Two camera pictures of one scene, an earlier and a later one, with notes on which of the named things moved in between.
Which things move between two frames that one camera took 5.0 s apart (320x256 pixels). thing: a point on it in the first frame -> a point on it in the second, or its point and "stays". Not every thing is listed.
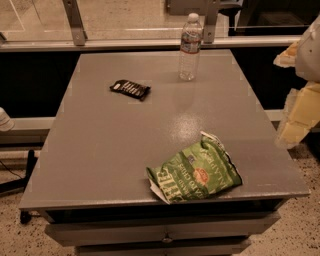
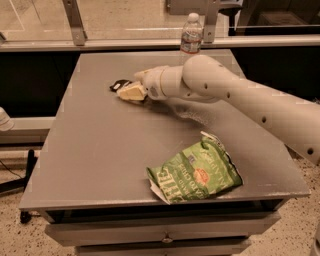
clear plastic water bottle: (190, 47) stays
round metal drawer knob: (168, 240) stays
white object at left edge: (6, 124) stays
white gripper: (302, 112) -> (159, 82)
